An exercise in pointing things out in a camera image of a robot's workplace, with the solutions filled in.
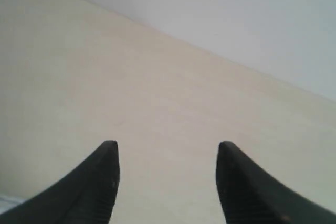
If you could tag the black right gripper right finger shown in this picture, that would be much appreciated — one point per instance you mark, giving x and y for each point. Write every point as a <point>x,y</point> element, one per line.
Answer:
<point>248,194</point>

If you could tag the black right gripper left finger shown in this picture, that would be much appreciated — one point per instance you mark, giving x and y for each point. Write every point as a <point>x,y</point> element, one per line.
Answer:
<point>86,195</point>

